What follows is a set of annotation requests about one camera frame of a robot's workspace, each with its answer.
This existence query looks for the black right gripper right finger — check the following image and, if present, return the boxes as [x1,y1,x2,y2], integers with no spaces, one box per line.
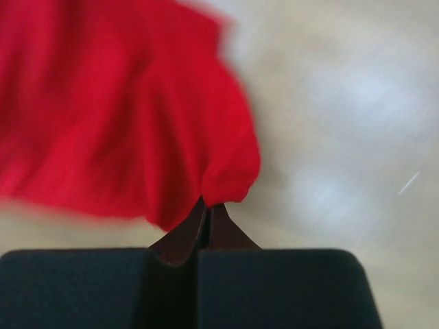
[198,206,383,328]

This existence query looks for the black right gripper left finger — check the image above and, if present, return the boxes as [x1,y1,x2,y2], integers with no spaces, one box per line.
[1,200,207,328]

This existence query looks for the red t-shirt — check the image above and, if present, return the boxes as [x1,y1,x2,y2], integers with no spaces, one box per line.
[1,1,261,231]

